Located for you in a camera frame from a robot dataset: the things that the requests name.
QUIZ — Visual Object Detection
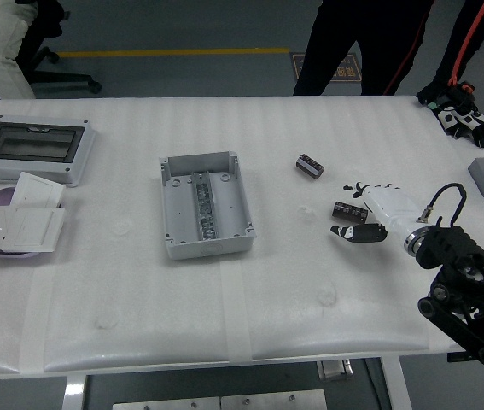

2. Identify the black table edge label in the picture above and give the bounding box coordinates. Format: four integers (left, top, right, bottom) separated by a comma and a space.
446, 349, 481, 363

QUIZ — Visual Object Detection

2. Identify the white table frame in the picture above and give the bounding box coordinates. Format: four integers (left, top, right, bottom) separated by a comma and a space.
0, 352, 481, 410

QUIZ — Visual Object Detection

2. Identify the brown floor sticker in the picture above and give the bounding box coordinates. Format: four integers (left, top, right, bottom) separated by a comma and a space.
290, 52, 362, 85

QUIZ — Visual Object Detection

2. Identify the grey enclosure with dark window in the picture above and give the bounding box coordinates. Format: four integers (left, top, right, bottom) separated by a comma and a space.
0, 114, 97, 188

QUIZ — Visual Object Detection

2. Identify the person's gloved hand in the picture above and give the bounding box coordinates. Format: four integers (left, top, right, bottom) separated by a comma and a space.
416, 80, 484, 149

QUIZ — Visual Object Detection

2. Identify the white foam mat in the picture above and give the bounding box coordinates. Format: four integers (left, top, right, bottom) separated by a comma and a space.
0, 96, 484, 378

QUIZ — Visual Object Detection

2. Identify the open grey plastic box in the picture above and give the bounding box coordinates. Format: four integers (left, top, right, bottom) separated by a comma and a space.
158, 149, 258, 261

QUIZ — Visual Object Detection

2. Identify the white tape strip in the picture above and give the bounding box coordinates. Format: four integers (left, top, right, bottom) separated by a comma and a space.
18, 272, 55, 373

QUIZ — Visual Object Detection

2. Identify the grey metal floor plate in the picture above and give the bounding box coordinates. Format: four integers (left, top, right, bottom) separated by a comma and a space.
112, 396, 221, 410
219, 389, 328, 410

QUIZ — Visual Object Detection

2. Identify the white switch panel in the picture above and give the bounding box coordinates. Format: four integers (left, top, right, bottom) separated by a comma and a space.
0, 207, 67, 253

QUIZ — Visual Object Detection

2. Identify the metal bracket under table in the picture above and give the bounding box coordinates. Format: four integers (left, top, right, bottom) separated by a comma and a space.
317, 360, 353, 381

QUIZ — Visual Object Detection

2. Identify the metal mounting rail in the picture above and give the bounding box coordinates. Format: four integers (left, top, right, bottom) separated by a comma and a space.
190, 170, 219, 240

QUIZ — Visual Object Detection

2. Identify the standing person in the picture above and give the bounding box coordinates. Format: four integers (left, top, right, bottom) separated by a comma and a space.
292, 0, 484, 97

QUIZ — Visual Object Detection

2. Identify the black office chair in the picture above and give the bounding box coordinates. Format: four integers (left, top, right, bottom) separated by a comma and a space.
0, 0, 102, 97

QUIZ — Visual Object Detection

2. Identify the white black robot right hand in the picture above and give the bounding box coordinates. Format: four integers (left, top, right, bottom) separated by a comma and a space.
329, 180, 423, 245

